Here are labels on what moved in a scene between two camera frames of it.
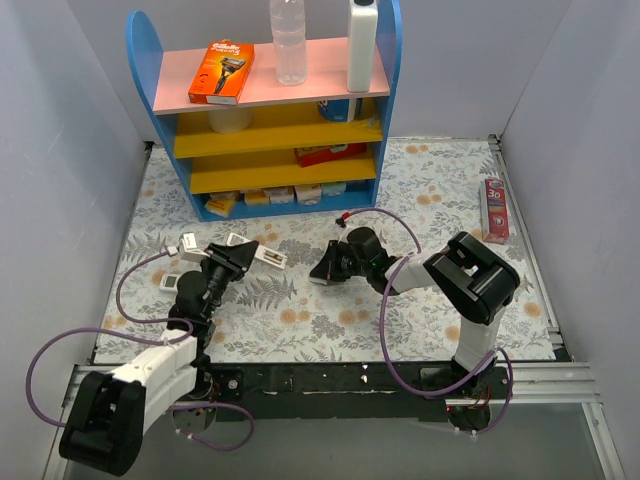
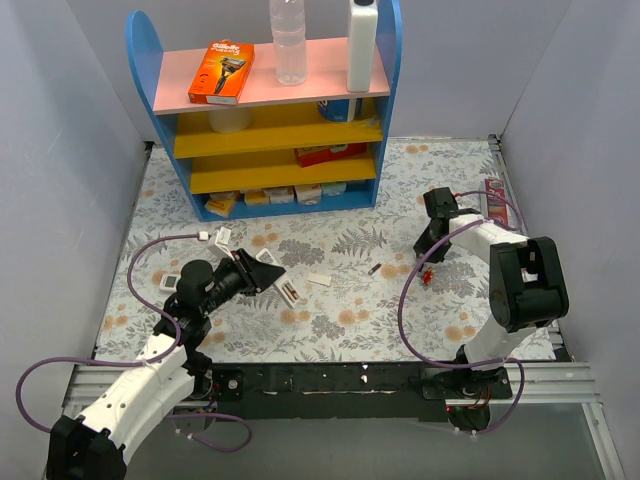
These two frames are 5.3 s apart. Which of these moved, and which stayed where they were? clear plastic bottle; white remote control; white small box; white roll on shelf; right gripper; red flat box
Moved: right gripper; white remote control
Stayed: white roll on shelf; clear plastic bottle; red flat box; white small box
